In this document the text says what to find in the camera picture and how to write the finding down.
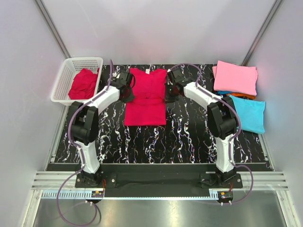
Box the crimson t shirt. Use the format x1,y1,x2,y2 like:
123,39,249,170
68,69,98,100
125,68,167,126

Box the black marble pattern mat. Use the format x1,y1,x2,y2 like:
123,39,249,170
47,64,273,171

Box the folded cyan t shirt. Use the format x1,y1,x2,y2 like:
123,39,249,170
230,95,266,134

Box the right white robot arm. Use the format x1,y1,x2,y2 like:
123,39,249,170
165,69,241,188

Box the folded orange t shirt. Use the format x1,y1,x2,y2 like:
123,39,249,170
227,93,256,100

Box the folded blue t shirt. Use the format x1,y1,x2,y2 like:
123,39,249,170
217,91,232,95

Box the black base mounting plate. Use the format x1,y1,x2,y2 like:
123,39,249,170
75,164,243,200

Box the aluminium frame rail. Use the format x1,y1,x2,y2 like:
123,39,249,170
32,172,288,191

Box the crimson t shirt in basket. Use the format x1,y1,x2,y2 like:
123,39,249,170
68,69,98,100

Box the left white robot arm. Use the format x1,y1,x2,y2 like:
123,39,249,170
67,71,135,187

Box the folded pink t shirt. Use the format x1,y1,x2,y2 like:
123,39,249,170
212,61,258,96

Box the white plastic basket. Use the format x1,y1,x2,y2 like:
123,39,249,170
50,57,103,106

